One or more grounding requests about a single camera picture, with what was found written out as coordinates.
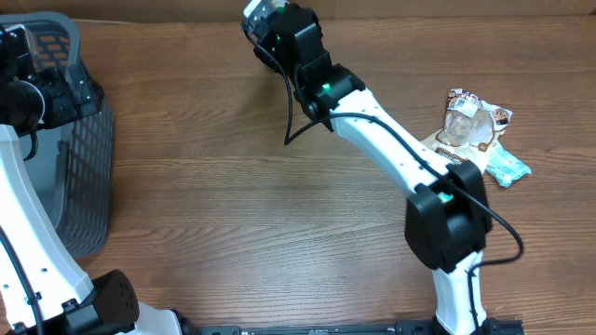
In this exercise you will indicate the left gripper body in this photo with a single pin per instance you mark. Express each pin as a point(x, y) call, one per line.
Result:
point(55, 100)

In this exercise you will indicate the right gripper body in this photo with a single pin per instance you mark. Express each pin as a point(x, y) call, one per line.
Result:
point(278, 61)

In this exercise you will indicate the beige brown snack bag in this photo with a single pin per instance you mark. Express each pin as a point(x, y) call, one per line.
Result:
point(471, 128)

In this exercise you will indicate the teal tissue pack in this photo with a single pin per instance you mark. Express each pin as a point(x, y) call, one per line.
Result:
point(505, 167)

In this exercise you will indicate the small teal wipes pack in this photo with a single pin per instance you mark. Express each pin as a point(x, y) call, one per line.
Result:
point(445, 198)

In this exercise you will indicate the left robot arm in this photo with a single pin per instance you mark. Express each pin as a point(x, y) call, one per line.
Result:
point(43, 288)

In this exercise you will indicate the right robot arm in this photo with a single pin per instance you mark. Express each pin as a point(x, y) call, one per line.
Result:
point(446, 207)

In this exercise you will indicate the grey plastic mesh basket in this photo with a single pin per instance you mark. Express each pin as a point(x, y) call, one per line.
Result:
point(70, 167)

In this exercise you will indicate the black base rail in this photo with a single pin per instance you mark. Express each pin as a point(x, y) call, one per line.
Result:
point(490, 326)

